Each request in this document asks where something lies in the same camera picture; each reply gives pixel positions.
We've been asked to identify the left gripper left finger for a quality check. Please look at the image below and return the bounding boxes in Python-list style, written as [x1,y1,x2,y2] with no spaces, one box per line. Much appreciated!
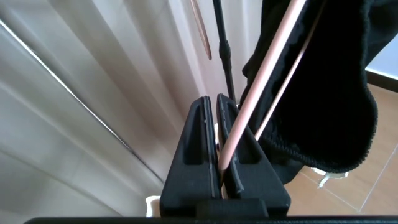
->
[160,95,220,217]

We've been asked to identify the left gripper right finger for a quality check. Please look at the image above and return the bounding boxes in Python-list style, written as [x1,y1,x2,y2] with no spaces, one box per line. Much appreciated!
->
[216,93,292,217]

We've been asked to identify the black shorts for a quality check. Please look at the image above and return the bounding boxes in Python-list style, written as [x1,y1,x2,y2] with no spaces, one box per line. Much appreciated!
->
[241,0,398,189]

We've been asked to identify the pink clothes hanger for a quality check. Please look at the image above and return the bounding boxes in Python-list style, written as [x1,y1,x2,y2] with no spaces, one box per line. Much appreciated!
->
[190,0,213,61]
[217,0,327,181]

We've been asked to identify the black clothes rack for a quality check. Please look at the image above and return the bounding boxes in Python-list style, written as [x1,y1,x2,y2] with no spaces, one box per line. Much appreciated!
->
[212,0,237,102]

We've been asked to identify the white curtain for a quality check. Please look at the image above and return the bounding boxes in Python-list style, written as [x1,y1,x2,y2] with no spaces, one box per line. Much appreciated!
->
[0,0,265,218]

